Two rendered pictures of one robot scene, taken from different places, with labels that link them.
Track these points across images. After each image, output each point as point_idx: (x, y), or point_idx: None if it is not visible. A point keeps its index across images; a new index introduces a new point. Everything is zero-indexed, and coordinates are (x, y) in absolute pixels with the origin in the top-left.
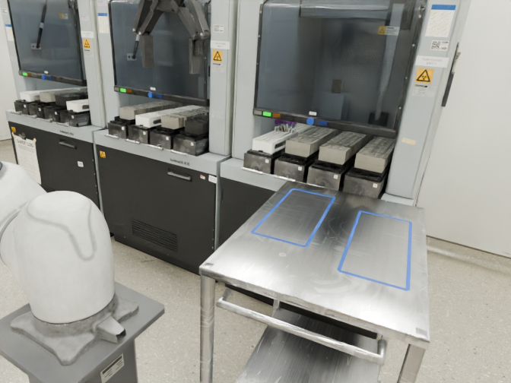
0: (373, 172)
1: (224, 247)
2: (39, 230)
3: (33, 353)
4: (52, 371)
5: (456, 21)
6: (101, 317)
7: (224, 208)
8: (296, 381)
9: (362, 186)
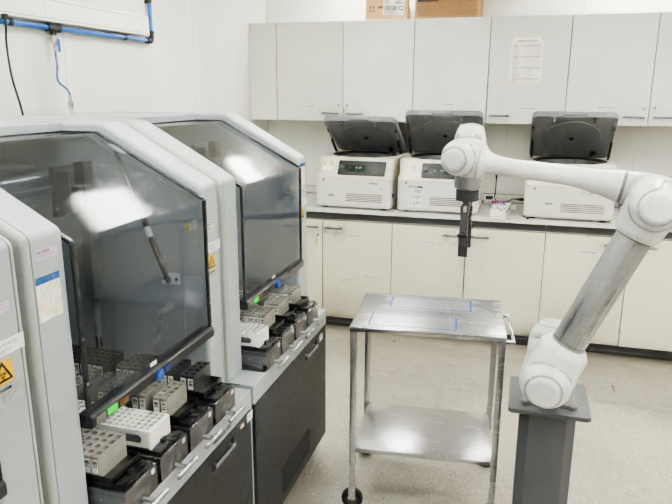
0: (306, 299)
1: (481, 334)
2: None
3: (579, 398)
4: (580, 390)
5: (305, 172)
6: None
7: (258, 441)
8: (428, 433)
9: (313, 313)
